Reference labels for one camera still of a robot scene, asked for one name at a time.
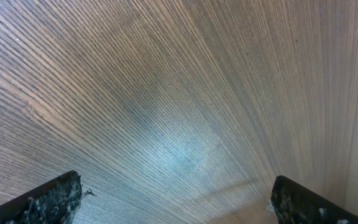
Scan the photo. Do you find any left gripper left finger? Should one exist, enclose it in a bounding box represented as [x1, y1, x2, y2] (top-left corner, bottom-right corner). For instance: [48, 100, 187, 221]
[0, 170, 82, 224]

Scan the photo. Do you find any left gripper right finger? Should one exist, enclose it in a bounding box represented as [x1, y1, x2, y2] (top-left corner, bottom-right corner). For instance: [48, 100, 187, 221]
[268, 175, 358, 224]

